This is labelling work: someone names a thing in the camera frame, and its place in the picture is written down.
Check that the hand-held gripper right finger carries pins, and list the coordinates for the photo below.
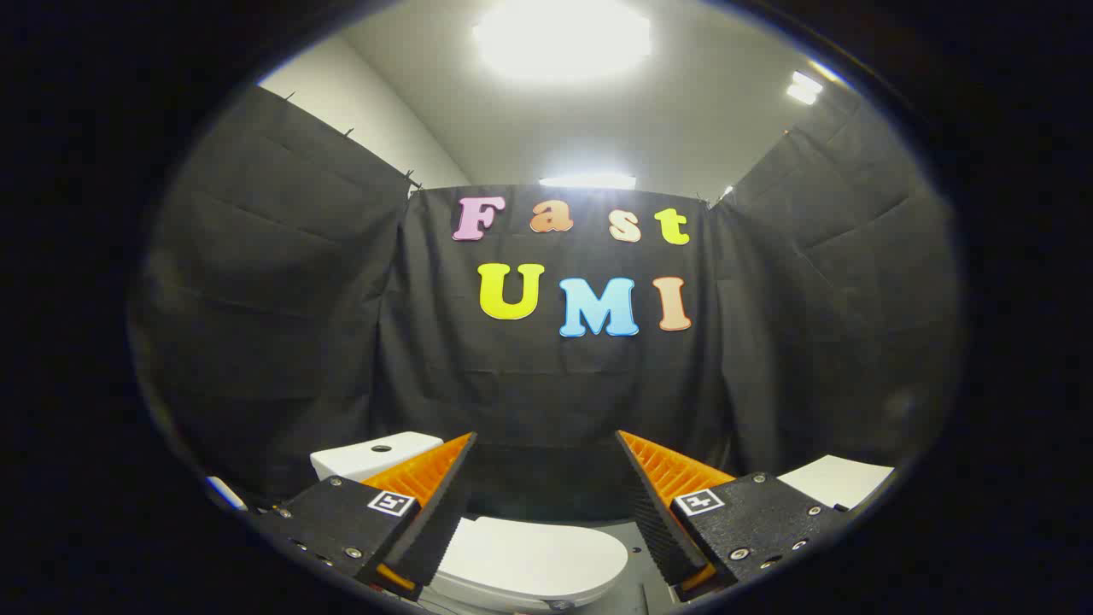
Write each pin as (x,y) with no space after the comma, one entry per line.
(662,530)

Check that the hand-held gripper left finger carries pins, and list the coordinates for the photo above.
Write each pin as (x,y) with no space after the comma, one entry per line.
(435,512)

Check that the white toilet lid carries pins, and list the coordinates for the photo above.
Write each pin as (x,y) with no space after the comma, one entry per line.
(529,555)

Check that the white ceramic toilet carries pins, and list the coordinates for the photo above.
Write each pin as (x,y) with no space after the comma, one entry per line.
(376,457)

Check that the black backdrop cloth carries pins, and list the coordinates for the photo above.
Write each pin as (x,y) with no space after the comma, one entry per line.
(546,384)

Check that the white drawer cabinet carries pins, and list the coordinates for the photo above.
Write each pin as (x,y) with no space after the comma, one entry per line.
(841,480)

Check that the white flat device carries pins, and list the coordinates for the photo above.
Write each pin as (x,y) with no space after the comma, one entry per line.
(226,493)

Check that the long strip ceiling light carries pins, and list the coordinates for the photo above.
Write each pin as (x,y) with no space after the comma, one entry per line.
(587,181)

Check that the small square ceiling light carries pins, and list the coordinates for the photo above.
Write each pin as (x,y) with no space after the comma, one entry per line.
(804,88)

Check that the large round ceiling light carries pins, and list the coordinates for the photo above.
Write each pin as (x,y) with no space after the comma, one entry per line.
(564,38)

